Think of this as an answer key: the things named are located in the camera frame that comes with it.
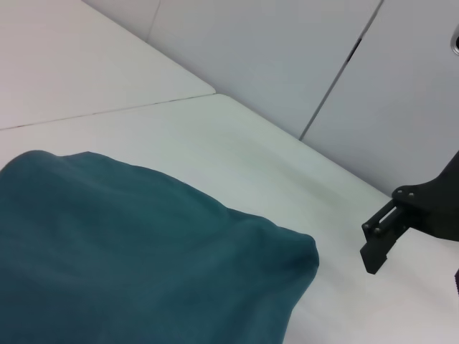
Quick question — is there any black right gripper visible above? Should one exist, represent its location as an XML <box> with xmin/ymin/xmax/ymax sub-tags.
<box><xmin>359</xmin><ymin>148</ymin><xmax>459</xmax><ymax>297</ymax></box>

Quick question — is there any teal blue shirt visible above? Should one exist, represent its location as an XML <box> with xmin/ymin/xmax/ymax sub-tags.
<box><xmin>0</xmin><ymin>149</ymin><xmax>320</xmax><ymax>344</ymax></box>

